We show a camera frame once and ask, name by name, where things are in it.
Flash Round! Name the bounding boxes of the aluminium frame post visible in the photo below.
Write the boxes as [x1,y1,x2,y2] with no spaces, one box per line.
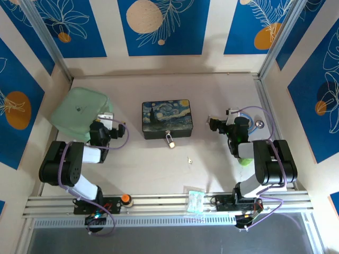
[20,0,74,81]
[258,0,311,80]

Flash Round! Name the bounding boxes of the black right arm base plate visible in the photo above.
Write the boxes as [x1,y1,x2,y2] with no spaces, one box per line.
[215,194,264,212]

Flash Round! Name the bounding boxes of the aluminium frame rail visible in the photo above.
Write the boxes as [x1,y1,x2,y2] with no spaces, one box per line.
[22,190,314,219]

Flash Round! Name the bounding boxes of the aluminium side rail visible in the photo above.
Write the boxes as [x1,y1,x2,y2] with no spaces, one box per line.
[254,75,299,192]

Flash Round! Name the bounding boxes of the grey slotted cable duct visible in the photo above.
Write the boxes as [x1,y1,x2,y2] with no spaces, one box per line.
[31,214,239,229]

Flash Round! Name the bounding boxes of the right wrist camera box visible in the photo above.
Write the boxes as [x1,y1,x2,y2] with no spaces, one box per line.
[226,107,240,125]

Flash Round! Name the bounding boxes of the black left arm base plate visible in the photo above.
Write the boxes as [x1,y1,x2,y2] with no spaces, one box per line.
[73,197,123,215]

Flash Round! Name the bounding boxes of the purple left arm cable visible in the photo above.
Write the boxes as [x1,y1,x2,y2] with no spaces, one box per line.
[57,120,130,238]

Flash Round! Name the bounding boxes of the clear plastic packet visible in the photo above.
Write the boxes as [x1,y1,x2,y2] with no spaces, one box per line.
[183,186,207,215]

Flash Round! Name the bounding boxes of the black controller board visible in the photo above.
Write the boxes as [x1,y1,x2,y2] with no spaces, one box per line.
[84,213,108,227]
[235,211,263,229]

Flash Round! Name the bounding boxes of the green round object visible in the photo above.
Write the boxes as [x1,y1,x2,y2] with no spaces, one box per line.
[239,156,254,168]

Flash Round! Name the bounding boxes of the blue stethoscope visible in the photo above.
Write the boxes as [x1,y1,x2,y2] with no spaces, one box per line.
[238,110,265,137]

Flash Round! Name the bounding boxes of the pale green plastic container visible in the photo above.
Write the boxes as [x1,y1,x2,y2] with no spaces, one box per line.
[50,87,114,141]

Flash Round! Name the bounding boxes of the starry night painted box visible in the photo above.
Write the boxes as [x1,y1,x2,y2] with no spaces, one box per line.
[141,99,196,140]

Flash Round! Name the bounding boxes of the orange button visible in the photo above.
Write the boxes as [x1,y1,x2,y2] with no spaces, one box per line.
[121,194,135,207]

